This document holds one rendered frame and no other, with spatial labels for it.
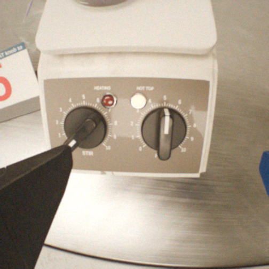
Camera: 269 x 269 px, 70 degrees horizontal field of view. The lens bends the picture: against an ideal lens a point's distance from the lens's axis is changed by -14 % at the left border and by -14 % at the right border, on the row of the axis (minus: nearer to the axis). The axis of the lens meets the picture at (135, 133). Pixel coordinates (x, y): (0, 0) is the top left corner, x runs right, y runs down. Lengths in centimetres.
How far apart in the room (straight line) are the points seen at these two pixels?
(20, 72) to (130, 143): 13
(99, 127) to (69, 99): 3
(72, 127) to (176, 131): 7
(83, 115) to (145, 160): 6
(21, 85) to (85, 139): 11
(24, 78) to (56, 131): 8
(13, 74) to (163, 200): 19
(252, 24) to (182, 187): 21
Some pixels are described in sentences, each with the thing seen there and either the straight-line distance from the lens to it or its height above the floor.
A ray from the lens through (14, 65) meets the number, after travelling 23.
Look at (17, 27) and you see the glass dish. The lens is 30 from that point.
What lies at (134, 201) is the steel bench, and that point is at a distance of 20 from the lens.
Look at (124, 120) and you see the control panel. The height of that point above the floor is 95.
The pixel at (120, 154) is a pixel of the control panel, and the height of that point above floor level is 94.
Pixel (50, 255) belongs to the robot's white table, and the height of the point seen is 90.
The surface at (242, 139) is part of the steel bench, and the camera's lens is 23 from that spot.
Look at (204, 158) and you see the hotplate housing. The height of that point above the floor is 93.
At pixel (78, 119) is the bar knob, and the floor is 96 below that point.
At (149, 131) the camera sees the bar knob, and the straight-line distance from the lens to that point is 15.
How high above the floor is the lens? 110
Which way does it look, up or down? 81 degrees down
